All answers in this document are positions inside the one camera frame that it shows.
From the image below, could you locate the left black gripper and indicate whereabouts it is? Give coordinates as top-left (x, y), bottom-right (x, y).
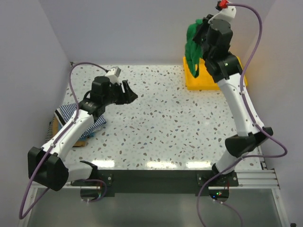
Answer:
top-left (103, 80), bottom-right (138, 106)

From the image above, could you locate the green tank top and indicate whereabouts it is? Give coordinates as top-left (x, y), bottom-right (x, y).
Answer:
top-left (185, 19), bottom-right (203, 78)

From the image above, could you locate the blue white striped tank top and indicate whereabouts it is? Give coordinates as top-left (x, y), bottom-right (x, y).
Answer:
top-left (55, 103), bottom-right (106, 139)

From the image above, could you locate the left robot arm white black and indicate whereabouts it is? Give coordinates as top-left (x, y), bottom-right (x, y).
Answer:
top-left (27, 76), bottom-right (138, 191)

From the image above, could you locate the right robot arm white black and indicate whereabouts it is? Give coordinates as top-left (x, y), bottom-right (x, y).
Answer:
top-left (193, 14), bottom-right (267, 186)

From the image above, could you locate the light blue folded tank top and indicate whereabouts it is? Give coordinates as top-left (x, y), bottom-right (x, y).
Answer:
top-left (84, 132), bottom-right (96, 138)

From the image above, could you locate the tan folded tank top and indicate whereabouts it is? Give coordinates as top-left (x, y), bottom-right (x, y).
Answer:
top-left (50, 117), bottom-right (88, 147)

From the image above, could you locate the black white thin-striped tank top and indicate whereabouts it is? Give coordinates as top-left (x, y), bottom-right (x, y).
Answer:
top-left (45, 121), bottom-right (53, 142)

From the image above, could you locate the yellow plastic tray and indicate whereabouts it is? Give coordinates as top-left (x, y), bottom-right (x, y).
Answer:
top-left (182, 55), bottom-right (249, 91)

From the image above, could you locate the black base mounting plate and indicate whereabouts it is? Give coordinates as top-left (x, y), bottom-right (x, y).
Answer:
top-left (70, 169), bottom-right (239, 198)

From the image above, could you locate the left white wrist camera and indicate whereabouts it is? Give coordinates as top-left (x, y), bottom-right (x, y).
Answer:
top-left (106, 67), bottom-right (121, 85)

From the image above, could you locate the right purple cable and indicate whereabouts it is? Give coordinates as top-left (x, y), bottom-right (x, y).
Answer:
top-left (196, 1), bottom-right (288, 227)

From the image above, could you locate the purple cable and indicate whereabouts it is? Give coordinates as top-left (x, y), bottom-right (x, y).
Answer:
top-left (18, 61), bottom-right (109, 219)
top-left (196, 1), bottom-right (288, 227)

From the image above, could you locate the aluminium frame rail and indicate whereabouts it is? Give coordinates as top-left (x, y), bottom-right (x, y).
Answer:
top-left (236, 170), bottom-right (280, 189)

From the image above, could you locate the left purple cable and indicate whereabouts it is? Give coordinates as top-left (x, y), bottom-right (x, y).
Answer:
top-left (18, 61), bottom-right (109, 219)

